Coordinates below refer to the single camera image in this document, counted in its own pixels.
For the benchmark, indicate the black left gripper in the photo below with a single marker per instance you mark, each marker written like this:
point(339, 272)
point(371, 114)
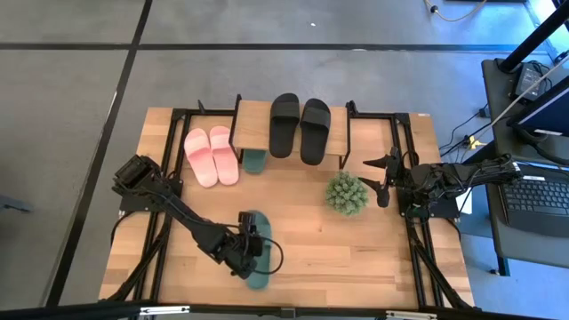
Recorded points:
point(244, 255)

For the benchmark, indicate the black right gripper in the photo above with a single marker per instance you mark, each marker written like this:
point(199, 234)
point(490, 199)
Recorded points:
point(402, 175)

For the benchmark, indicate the green succulent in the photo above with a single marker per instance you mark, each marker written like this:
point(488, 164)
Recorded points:
point(347, 193)

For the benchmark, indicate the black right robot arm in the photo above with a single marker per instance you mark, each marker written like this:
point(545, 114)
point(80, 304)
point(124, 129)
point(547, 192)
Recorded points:
point(467, 173)

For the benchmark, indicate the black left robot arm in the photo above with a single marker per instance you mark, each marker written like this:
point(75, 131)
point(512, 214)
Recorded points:
point(178, 209)

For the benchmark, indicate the grey beam clamp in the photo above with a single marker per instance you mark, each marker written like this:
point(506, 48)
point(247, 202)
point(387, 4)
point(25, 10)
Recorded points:
point(288, 313)

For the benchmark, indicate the black desk support bar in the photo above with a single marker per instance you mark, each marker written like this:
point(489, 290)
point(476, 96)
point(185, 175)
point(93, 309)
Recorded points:
point(486, 151)

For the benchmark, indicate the black floor plug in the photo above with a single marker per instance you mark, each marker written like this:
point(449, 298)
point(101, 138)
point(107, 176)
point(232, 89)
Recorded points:
point(483, 112)

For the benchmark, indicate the black computer keyboard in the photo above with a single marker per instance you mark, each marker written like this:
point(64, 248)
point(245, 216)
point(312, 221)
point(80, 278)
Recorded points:
point(538, 204)

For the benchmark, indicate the black crossbeam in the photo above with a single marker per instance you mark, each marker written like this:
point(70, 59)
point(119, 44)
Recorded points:
point(89, 311)

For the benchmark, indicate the black power adapter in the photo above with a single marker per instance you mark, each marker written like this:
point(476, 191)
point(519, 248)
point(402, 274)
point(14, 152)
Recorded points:
point(528, 80)

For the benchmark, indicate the black computer monitor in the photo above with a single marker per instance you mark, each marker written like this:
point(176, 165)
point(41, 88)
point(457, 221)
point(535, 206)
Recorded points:
point(551, 115)

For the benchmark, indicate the black diagonal pole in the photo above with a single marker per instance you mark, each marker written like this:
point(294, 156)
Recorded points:
point(533, 37)

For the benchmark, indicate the grey metal foot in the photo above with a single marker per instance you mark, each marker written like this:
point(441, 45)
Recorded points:
point(13, 205)

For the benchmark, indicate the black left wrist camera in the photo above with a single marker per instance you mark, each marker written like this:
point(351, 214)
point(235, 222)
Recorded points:
point(247, 221)

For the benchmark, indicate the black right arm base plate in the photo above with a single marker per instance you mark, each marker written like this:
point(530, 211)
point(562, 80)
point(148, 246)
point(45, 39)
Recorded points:
point(444, 210)

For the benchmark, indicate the silver beam bracket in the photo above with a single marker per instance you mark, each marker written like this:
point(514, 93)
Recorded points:
point(164, 310)
point(411, 316)

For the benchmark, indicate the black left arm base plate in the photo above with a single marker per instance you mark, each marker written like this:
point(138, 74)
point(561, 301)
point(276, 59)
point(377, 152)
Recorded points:
point(138, 205)

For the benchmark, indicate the wooden shelf with black frame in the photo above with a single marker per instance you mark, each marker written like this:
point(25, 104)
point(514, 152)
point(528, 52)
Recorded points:
point(253, 124)

